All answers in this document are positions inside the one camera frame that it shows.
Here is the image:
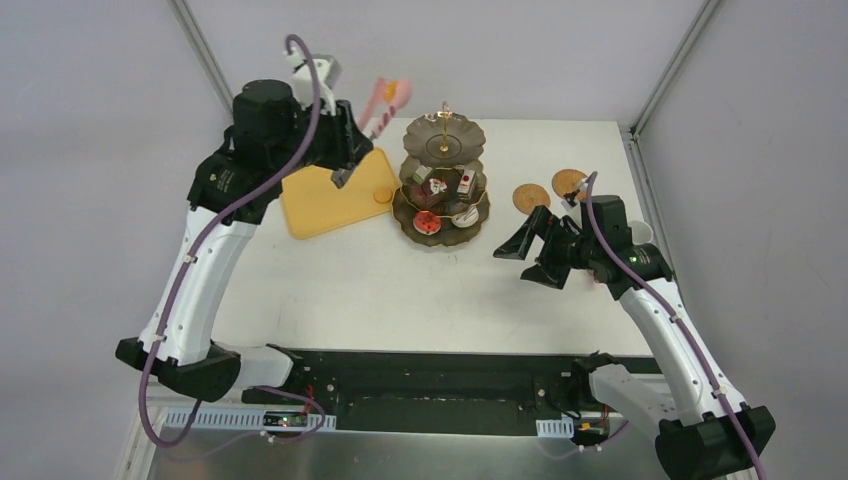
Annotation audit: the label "white glazed donut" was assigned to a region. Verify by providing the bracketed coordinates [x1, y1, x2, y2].
[451, 205, 480, 229]

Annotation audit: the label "yellow serving tray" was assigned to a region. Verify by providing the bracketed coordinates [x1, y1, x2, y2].
[280, 148, 399, 240]

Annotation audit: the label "pink handled metal tongs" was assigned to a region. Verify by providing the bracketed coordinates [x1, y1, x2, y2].
[357, 77, 412, 140]

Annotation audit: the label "orange macaron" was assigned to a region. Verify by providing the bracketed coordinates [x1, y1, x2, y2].
[373, 187, 394, 205]
[384, 81, 398, 101]

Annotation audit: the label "green layered cake piece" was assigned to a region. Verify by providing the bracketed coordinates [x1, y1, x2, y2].
[411, 165, 434, 185]

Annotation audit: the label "red strawberry tart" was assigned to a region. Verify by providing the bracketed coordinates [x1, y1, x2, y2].
[413, 211, 443, 236]

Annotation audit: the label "chocolate cake slice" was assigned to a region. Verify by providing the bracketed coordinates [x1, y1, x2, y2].
[422, 178, 448, 198]

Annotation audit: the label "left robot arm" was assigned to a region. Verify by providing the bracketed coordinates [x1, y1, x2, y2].
[115, 53, 373, 405]

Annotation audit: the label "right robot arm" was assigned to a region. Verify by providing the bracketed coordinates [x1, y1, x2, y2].
[493, 195, 776, 479]

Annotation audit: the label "woven round coaster left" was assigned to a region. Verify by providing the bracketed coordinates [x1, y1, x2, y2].
[512, 183, 551, 215]

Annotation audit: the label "woven round coaster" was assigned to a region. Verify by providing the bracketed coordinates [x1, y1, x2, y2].
[512, 183, 551, 215]
[551, 169, 588, 202]

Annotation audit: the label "blue ceramic cup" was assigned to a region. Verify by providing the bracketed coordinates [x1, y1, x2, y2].
[628, 220, 654, 245]

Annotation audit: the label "woven round coaster right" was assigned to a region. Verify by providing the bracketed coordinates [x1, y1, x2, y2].
[551, 169, 588, 202]

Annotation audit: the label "three tier dark cake stand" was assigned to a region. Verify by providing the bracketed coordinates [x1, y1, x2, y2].
[391, 101, 491, 248]

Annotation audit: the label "right aluminium frame post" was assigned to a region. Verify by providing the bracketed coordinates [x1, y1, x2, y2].
[629, 0, 725, 140]

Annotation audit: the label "aluminium frame post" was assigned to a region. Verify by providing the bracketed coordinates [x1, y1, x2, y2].
[167, 0, 235, 126]
[629, 0, 725, 140]

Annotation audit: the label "black mounting base plate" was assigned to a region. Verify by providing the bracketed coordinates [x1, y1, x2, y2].
[241, 349, 677, 439]

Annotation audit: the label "left aluminium frame post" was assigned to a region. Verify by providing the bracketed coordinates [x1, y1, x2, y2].
[167, 0, 235, 126]

